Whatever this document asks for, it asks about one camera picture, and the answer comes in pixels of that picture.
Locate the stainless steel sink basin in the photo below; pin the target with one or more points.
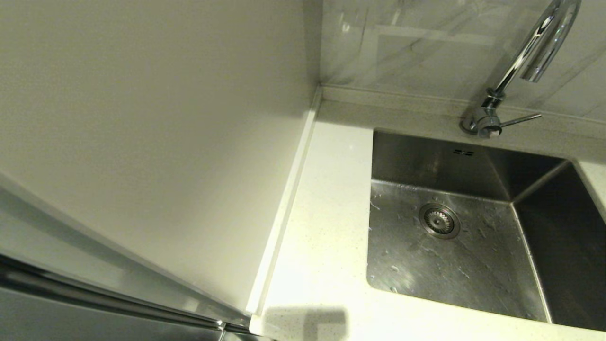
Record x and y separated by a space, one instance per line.
473 265

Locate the white countertop sealing strip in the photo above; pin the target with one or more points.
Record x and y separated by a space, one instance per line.
289 199

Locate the speckled stone backsplash ledge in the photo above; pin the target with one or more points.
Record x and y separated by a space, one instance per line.
402 102

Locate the round metal drain strainer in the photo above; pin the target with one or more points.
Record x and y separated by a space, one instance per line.
439 220

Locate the white tall cabinet side panel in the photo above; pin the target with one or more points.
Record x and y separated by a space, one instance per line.
142 118

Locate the chrome gooseneck faucet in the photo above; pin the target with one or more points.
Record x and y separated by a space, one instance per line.
490 121

